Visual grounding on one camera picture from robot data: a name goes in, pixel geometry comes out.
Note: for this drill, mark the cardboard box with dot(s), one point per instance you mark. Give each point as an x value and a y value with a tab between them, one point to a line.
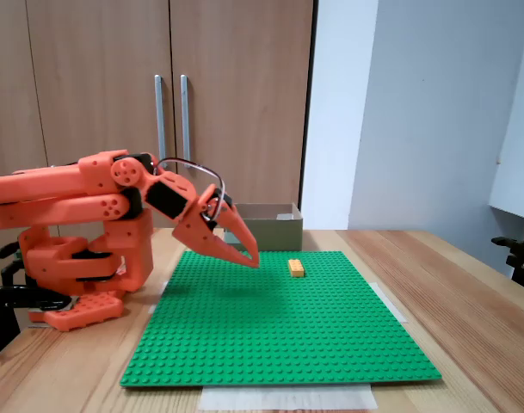
274	234

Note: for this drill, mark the yellow lego block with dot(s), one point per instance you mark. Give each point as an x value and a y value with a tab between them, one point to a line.
296	267

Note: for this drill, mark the green lego baseplate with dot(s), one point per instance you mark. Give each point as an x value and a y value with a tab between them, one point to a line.
244	335

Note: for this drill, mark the masking tape strip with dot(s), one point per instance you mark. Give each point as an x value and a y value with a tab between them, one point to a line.
157	297
390	303
287	398

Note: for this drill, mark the wooden cabinet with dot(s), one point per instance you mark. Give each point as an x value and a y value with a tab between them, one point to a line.
94	86

